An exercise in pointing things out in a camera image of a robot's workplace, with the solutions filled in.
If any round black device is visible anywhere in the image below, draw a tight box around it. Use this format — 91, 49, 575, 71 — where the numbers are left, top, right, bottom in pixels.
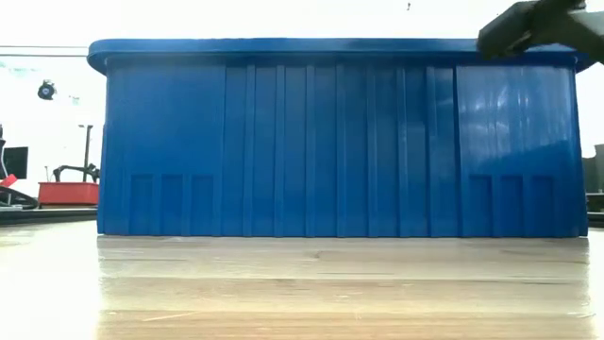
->
37, 79, 58, 102

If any black monitor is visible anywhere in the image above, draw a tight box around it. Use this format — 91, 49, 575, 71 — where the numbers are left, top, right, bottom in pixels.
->
0, 145, 29, 181

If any black foam slide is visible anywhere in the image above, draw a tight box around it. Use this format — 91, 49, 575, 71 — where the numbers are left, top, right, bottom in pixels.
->
476, 0, 604, 66

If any black aluminium frame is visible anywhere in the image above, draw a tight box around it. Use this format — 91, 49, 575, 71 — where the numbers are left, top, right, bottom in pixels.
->
586, 192, 604, 229
0, 207, 99, 227

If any blue plastic bin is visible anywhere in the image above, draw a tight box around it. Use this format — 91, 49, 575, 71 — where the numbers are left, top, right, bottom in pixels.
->
87, 37, 598, 238

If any grey cabinet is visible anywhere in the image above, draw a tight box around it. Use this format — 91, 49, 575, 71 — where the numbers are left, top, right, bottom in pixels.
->
580, 143, 604, 195

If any thin dark pole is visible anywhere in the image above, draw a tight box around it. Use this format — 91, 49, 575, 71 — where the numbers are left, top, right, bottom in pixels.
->
77, 124, 94, 183

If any red bin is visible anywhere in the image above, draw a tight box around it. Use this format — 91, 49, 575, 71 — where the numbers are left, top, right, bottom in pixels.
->
37, 181, 100, 208

